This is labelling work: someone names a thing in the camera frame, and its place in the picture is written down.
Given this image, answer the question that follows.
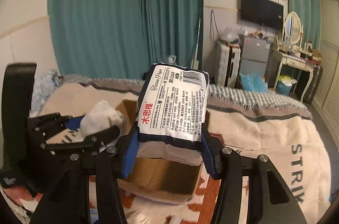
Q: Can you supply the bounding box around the white sock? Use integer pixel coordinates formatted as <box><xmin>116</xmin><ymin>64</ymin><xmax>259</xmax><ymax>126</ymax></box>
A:
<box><xmin>79</xmin><ymin>100</ymin><xmax>126</xmax><ymax>138</ymax></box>

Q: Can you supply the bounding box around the white tissue paper pack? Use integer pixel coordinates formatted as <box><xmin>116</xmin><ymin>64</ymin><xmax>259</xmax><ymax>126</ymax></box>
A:
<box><xmin>138</xmin><ymin>63</ymin><xmax>210</xmax><ymax>151</ymax></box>

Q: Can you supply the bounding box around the blue plaid cloth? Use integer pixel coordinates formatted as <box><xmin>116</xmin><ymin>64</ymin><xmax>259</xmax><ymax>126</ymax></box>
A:
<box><xmin>30</xmin><ymin>69</ymin><xmax>63</xmax><ymax>115</ymax></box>

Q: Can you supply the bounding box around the cream blanket with red characters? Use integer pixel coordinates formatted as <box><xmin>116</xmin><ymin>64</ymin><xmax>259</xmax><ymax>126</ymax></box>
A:
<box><xmin>41</xmin><ymin>77</ymin><xmax>331</xmax><ymax>223</ymax></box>

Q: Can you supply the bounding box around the brown cardboard box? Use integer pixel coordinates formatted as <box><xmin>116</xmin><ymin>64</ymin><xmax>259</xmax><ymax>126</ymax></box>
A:
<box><xmin>115</xmin><ymin>99</ymin><xmax>210</xmax><ymax>204</ymax></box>

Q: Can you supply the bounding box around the blue plastic bag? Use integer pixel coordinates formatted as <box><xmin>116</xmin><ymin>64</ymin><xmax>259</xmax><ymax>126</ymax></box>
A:
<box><xmin>240</xmin><ymin>73</ymin><xmax>268</xmax><ymax>93</ymax></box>

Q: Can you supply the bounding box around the teal laundry basket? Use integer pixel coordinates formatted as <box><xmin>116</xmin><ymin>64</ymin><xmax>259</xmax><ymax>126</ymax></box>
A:
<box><xmin>276</xmin><ymin>75</ymin><xmax>293</xmax><ymax>95</ymax></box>

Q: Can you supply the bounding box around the white suitcase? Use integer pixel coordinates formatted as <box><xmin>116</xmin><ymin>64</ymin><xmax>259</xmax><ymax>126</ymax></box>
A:
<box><xmin>214</xmin><ymin>43</ymin><xmax>241</xmax><ymax>88</ymax></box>

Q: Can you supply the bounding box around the cream louvered wardrobe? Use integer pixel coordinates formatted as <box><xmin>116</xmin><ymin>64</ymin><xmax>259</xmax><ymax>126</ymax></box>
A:
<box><xmin>312</xmin><ymin>0</ymin><xmax>339</xmax><ymax>130</ymax></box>

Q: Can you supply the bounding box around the grey mini fridge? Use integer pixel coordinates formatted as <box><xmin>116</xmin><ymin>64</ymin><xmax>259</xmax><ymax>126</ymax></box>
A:
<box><xmin>239</xmin><ymin>35</ymin><xmax>271</xmax><ymax>75</ymax></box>

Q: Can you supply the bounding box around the white dressing table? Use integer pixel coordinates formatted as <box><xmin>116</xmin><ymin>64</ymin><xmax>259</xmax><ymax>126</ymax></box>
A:
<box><xmin>273</xmin><ymin>49</ymin><xmax>315</xmax><ymax>103</ymax></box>

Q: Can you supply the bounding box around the large teal curtain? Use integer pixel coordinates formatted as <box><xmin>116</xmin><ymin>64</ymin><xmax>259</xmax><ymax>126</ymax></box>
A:
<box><xmin>48</xmin><ymin>0</ymin><xmax>203</xmax><ymax>79</ymax></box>

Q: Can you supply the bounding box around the clear plastic bag on suitcase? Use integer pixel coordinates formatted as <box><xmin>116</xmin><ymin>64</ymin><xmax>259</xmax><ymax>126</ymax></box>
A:
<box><xmin>220</xmin><ymin>26</ymin><xmax>241</xmax><ymax>44</ymax></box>

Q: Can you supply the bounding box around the white oval vanity mirror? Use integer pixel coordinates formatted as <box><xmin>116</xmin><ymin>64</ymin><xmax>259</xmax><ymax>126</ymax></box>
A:
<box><xmin>283</xmin><ymin>11</ymin><xmax>303</xmax><ymax>46</ymax></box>

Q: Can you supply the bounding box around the teal curtain by wardrobe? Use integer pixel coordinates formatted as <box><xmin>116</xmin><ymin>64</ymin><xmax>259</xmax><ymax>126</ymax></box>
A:
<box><xmin>283</xmin><ymin>0</ymin><xmax>322</xmax><ymax>50</ymax></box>

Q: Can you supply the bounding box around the black wall television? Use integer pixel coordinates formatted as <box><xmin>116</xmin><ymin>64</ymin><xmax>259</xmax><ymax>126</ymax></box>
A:
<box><xmin>240</xmin><ymin>0</ymin><xmax>284</xmax><ymax>31</ymax></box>

